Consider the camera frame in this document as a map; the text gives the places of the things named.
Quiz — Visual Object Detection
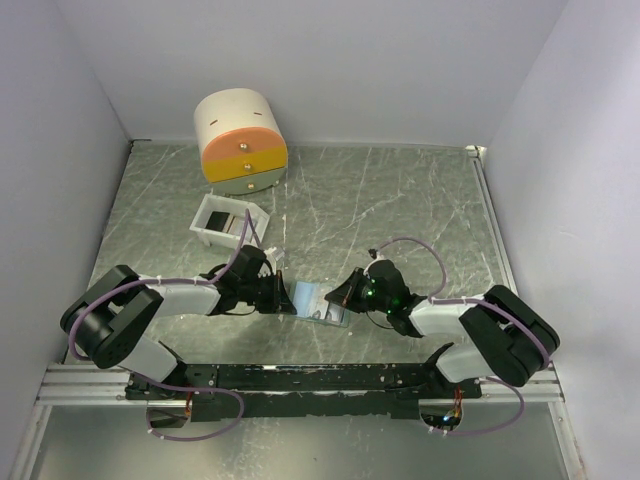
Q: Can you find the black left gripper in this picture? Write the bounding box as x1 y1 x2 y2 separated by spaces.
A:
240 269 297 315

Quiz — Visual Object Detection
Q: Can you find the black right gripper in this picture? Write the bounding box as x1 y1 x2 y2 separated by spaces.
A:
325 267 391 314

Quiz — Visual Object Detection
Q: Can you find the silver patterned credit card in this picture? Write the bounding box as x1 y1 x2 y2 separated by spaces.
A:
311 300 345 326

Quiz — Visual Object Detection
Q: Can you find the green card holder book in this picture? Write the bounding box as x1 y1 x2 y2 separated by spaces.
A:
292 281 349 328

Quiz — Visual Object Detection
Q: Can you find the white card tray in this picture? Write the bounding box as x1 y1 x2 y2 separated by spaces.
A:
189 194 270 249

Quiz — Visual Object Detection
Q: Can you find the black credit card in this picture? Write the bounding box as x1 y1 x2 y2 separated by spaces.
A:
205 211 230 232

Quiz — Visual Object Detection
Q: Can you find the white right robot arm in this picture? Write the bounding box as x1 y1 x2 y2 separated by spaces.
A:
325 259 560 398

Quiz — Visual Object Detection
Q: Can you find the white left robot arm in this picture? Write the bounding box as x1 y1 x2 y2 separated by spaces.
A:
60 245 297 399

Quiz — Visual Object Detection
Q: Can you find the round mini drawer cabinet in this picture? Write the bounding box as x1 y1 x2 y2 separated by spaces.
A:
194 88 288 195

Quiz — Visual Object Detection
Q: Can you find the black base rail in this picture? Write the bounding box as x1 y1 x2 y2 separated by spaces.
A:
125 350 481 422

